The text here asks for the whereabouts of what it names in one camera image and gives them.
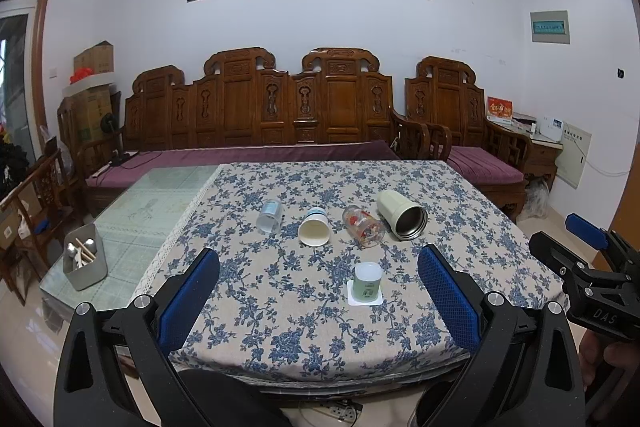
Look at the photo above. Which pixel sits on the red gift box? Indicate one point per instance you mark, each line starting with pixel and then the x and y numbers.
pixel 500 111

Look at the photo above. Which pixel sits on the wooden side table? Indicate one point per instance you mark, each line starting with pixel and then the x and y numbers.
pixel 542 157

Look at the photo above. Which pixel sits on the clear plastic bag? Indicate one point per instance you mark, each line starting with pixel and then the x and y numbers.
pixel 537 199

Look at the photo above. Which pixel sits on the black desk fan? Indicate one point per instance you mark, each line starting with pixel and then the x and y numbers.
pixel 111 127

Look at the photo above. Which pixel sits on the wooden side chair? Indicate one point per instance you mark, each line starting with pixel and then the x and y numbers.
pixel 45 187

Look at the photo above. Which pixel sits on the wall electrical panel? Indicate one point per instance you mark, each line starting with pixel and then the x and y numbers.
pixel 550 27

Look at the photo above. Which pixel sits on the small cardboard box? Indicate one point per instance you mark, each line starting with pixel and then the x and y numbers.
pixel 95 59

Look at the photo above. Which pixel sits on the white square coaster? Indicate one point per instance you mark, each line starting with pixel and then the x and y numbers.
pixel 354 299

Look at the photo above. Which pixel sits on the white desktop device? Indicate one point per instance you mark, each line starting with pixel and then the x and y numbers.
pixel 552 129

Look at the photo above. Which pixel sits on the blue floral tablecloth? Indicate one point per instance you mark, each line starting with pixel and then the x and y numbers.
pixel 280 307

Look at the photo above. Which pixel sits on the glass top table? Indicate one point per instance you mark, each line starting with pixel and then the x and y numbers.
pixel 140 227

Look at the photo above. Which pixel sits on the grey utensil container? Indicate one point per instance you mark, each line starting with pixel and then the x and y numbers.
pixel 87 274

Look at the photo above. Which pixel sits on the printed glass cup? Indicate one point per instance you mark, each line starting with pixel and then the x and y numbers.
pixel 363 227

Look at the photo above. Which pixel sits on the person's right hand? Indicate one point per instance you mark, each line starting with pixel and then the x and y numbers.
pixel 592 357

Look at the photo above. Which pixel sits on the carved wooden armchair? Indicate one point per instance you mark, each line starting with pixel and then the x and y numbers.
pixel 450 107

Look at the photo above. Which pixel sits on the large cardboard box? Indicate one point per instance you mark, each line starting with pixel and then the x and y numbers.
pixel 90 114

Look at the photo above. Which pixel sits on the clear plastic cup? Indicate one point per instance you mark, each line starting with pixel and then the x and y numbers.
pixel 270 217

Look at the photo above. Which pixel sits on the red plastic item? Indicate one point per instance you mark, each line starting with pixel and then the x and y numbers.
pixel 82 74

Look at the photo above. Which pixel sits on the short purple seat cushion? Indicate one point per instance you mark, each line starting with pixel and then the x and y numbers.
pixel 482 162

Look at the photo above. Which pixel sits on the long purple seat cushion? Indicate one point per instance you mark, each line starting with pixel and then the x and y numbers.
pixel 240 154

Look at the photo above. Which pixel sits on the small green white cup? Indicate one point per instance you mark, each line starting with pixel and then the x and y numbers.
pixel 367 279

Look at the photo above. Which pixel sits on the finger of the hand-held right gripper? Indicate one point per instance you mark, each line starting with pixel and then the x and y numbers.
pixel 585 229
pixel 550 247

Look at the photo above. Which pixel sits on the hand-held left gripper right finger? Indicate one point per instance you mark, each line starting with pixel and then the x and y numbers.
pixel 447 302

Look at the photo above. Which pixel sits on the wooden door frame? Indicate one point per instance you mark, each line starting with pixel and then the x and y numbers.
pixel 42 32

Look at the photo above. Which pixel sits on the wooden chopstick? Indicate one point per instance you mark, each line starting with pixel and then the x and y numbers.
pixel 84 248
pixel 88 253

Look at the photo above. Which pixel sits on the white wall cabinet door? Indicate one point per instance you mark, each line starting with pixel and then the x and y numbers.
pixel 575 154

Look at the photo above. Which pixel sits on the carved wooden sofa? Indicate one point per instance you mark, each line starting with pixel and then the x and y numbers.
pixel 250 107

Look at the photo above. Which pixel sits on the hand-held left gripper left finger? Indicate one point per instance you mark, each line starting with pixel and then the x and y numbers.
pixel 187 302

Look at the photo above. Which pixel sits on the white power strip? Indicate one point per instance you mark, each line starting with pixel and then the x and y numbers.
pixel 337 411

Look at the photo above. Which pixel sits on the white paper cup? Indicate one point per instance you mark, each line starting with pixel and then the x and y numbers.
pixel 315 231

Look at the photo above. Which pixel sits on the cream steel thermos cup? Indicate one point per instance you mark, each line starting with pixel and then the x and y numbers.
pixel 402 219

